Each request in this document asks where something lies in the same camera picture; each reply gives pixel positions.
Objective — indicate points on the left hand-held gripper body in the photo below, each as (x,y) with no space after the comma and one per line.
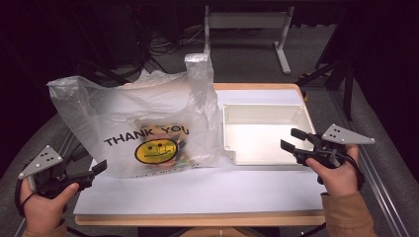
(42,161)

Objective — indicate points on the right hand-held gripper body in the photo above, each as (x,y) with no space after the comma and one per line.
(346,136)

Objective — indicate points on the white plastic box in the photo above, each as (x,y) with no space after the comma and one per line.
(257,131)

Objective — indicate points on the clear printed plastic bag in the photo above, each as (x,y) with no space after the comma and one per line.
(115,108)

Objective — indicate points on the black and yellow snack bag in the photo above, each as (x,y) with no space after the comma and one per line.
(180,145)

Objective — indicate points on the person's right hand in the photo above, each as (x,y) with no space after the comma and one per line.
(339,181)

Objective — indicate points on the person's left hand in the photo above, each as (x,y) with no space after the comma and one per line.
(44,212)

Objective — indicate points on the white paper sheet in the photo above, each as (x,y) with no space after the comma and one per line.
(197,194)

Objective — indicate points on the white metal stand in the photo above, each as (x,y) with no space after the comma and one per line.
(250,20)

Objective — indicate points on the aluminium rail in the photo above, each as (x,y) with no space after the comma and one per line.
(64,144)
(378,191)

